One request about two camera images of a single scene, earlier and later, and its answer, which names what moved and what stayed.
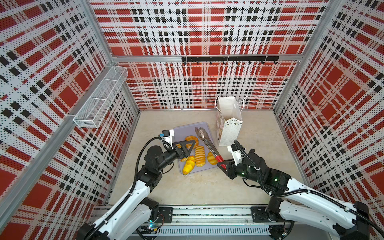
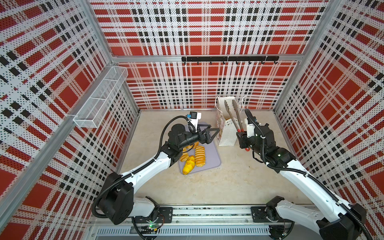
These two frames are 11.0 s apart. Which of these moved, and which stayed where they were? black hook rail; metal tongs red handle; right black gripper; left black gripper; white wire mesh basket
Moved: right black gripper; metal tongs red handle; left black gripper
Stayed: white wire mesh basket; black hook rail
